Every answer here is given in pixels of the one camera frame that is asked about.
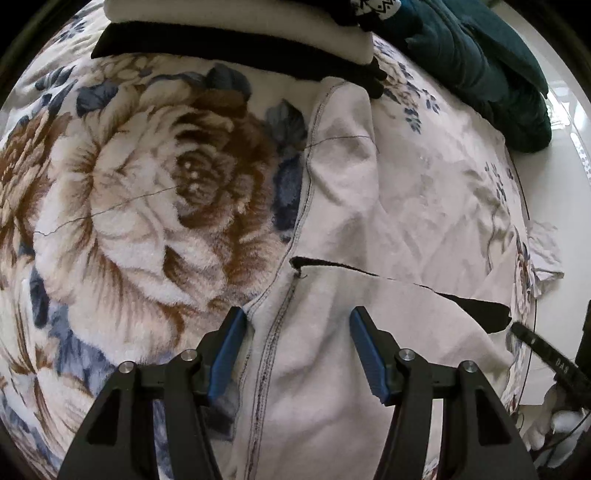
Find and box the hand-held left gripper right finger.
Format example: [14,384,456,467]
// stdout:
[349,305,539,480]

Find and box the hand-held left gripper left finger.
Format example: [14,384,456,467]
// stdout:
[58,306,247,480]

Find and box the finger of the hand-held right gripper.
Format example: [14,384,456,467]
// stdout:
[507,322,583,385]

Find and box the white stitched garment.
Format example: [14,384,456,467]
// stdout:
[229,76,539,480]

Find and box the crumpled white cloth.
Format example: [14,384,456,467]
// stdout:
[527,220,565,283]

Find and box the floral plush blanket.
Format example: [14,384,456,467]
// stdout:
[0,0,543,480]

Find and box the teal garment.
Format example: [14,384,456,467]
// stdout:
[369,0,553,153]

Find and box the black white patterned garment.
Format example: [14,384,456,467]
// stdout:
[348,0,403,33]

